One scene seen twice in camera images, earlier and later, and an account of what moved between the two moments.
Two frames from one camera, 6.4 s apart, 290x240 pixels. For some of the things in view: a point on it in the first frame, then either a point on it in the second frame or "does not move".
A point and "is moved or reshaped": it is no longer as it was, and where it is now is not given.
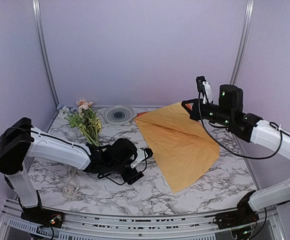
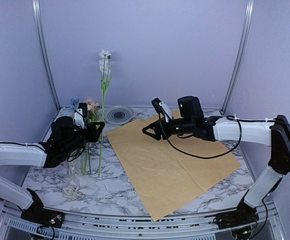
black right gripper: x=195 y=113 → x=155 y=124
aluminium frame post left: x=36 y=5 does not move
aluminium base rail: x=271 y=225 does not move
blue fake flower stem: x=62 y=114 → x=74 y=104
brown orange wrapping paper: x=182 y=145 is moved or reshaped
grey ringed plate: x=119 y=114 does not move
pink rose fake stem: x=83 y=104 → x=92 y=105
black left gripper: x=132 y=177 → x=94 y=136
